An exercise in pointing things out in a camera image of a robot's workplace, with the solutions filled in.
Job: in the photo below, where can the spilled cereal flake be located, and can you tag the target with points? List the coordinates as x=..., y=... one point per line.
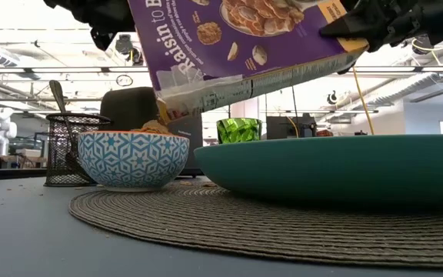
x=185, y=183
x=209, y=185

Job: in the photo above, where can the metal spoon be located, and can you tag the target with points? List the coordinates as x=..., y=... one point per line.
x=57, y=94

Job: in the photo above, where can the cereal heap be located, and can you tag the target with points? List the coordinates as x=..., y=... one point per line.
x=152, y=127

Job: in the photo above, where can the blue patterned ceramic bowl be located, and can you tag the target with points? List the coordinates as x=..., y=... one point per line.
x=133, y=161

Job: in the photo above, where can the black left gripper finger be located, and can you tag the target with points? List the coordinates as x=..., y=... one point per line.
x=101, y=38

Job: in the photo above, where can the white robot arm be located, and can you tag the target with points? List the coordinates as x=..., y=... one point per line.
x=0, y=131

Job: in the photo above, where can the purple raisin cereal box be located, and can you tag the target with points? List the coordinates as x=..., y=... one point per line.
x=190, y=50

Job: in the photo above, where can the green plate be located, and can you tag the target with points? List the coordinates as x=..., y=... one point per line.
x=321, y=169

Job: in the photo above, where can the green glass cup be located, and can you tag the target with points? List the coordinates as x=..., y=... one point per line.
x=238, y=131

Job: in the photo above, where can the round woven placemat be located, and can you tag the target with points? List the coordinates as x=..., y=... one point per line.
x=225, y=231

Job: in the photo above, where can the black toaster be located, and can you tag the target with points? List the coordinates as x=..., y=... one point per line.
x=129, y=107

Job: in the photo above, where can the black mesh utensil holder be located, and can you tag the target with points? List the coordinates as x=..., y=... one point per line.
x=58, y=154

